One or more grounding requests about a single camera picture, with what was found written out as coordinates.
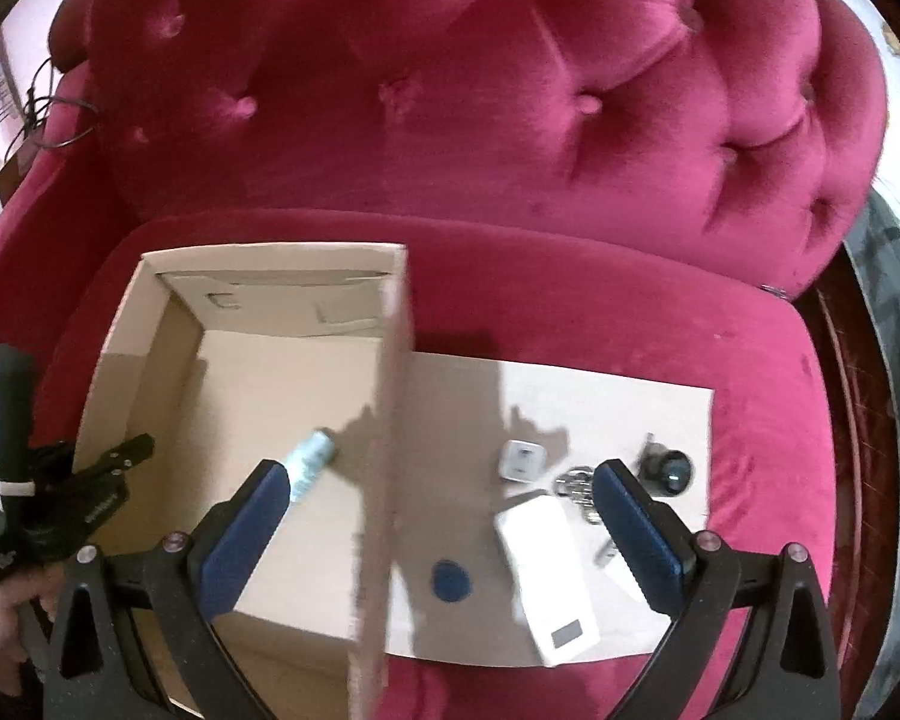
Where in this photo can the flat cardboard sheet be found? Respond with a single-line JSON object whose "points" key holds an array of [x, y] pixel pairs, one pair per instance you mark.
{"points": [[457, 427]]}

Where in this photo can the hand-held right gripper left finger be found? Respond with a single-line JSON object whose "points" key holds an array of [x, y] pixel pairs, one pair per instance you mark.
{"points": [[244, 540]]}

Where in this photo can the grey plaid cloth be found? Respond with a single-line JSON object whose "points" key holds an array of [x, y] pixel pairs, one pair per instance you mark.
{"points": [[892, 315]]}

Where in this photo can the cardboard box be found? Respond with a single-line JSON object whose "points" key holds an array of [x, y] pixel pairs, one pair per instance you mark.
{"points": [[270, 390]]}

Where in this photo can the red tufted velvet sofa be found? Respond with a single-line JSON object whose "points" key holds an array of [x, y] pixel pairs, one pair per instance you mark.
{"points": [[495, 127]]}

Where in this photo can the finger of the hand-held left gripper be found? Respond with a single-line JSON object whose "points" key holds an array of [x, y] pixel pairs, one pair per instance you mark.
{"points": [[120, 457], [97, 514]]}

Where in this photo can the small white charger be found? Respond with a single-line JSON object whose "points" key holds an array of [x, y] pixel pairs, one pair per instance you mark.
{"points": [[521, 460]]}

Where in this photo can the blue round sticker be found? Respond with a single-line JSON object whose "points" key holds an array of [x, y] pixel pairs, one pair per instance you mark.
{"points": [[450, 581]]}

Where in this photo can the light blue tube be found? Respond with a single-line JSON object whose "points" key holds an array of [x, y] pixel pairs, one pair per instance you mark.
{"points": [[311, 457]]}

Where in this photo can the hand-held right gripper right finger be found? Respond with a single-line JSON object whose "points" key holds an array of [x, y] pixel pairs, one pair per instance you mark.
{"points": [[637, 532]]}

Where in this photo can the brown wooden board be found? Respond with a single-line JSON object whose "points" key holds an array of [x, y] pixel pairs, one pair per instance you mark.
{"points": [[15, 172]]}

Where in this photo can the glossy black ball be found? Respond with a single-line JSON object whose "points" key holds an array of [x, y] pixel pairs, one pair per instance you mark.
{"points": [[669, 471]]}

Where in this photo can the bunch of metal keys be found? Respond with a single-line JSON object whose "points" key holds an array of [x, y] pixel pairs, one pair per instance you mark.
{"points": [[576, 487]]}

